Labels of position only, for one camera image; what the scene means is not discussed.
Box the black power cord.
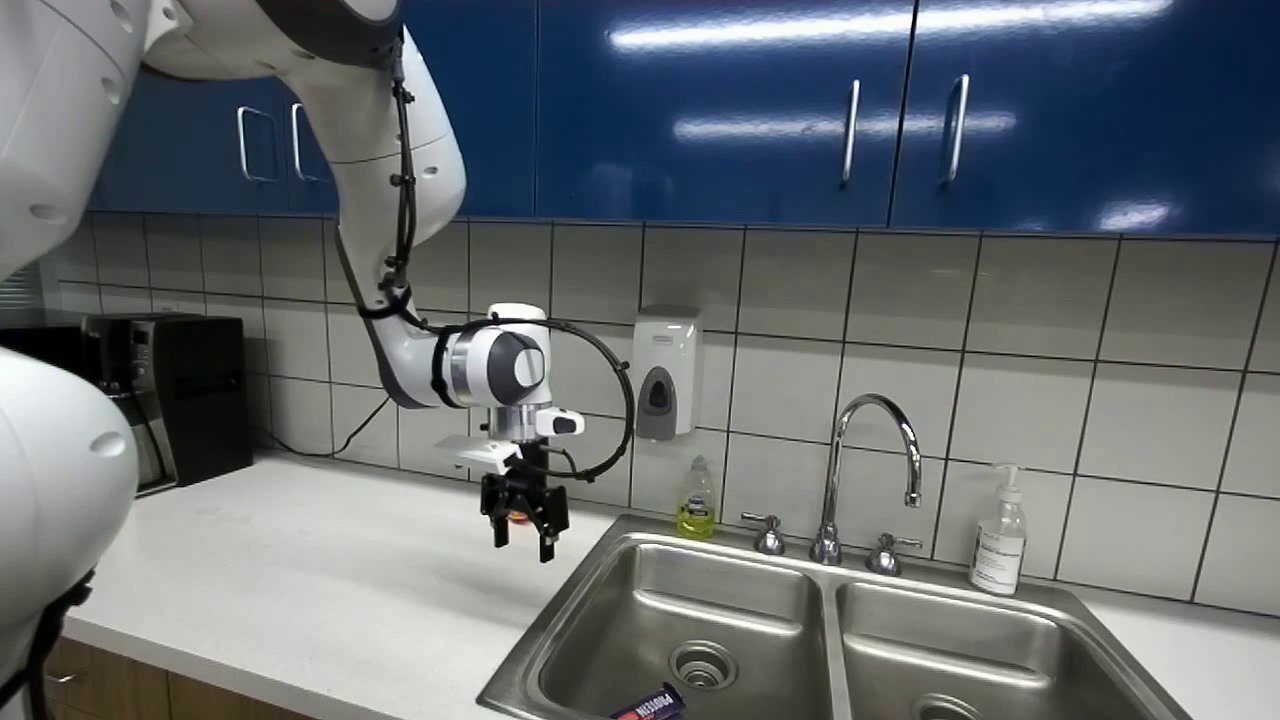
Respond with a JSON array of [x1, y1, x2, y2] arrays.
[[333, 398, 392, 462]]

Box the silver coffee carafe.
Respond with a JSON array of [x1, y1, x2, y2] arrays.
[[128, 392, 178, 493]]

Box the black countertop appliance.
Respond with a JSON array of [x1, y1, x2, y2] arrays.
[[0, 312, 258, 496]]

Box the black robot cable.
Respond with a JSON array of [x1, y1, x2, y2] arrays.
[[323, 55, 637, 489]]

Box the blue cabinet door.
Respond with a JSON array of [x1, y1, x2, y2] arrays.
[[888, 0, 1280, 245], [93, 72, 275, 218], [534, 0, 922, 234], [272, 0, 538, 224]]

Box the clear pump soap bottle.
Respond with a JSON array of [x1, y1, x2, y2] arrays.
[[969, 466, 1033, 601]]

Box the wooden base cabinet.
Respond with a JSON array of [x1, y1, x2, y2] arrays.
[[34, 634, 313, 720]]

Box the stainless steel double sink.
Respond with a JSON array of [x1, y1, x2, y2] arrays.
[[477, 518, 1198, 720]]

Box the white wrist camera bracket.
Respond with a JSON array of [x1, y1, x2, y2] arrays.
[[452, 404, 587, 480]]

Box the white wall soap dispenser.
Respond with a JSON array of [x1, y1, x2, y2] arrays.
[[630, 312, 704, 443]]

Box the chrome faucet knob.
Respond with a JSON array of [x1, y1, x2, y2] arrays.
[[865, 532, 908, 580], [749, 512, 794, 560]]

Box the silver cabinet door handle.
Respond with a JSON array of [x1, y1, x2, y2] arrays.
[[838, 77, 869, 193], [234, 101, 272, 185], [940, 72, 976, 193], [289, 101, 315, 185]]

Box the purple chocolate bar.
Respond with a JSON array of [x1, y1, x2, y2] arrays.
[[607, 679, 691, 720]]

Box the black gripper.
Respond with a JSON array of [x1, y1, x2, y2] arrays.
[[477, 443, 575, 570]]

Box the chrome gooseneck faucet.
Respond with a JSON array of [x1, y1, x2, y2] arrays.
[[807, 392, 929, 570]]

